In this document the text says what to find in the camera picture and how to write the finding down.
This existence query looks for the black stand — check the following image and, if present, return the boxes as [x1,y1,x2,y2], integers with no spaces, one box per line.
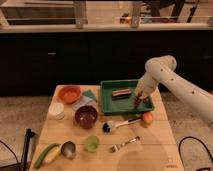
[20,129,35,171]

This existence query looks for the green cucumber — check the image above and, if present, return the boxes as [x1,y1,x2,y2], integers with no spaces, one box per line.
[33,143,59,169]

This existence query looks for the dark red grapes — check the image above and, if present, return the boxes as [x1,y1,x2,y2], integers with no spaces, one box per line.
[134,93,142,109]

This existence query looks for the black cable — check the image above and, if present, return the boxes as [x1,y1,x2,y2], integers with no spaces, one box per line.
[177,135,213,171]

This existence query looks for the orange bowl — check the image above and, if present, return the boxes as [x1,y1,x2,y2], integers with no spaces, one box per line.
[58,85,81,104]

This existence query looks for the green cloth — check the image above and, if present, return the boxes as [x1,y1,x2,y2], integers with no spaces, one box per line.
[83,90,97,102]

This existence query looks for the dark red bowl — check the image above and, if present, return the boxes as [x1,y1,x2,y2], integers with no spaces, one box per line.
[75,105,98,129]

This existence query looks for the striped block in tray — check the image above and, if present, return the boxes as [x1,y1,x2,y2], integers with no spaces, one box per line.
[112,88,131,98]

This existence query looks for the light green cup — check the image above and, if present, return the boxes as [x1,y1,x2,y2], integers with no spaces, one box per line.
[84,135,99,153]

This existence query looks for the black dish brush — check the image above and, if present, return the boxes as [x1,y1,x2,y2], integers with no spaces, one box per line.
[102,117,141,133]

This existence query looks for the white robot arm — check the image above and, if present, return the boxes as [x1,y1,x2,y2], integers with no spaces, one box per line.
[135,55,213,129]

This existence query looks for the orange peach fruit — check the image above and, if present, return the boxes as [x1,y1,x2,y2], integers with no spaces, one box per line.
[142,112,153,126]

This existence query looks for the yellow corn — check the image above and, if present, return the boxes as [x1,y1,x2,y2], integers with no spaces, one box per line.
[44,147,61,164]

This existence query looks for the green plastic tray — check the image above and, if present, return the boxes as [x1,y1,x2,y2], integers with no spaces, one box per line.
[100,79,154,116]

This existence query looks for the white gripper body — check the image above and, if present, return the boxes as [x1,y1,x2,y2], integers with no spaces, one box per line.
[135,73,158,100]

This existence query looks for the silver fork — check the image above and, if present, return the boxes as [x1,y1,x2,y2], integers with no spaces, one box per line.
[109,136,140,153]

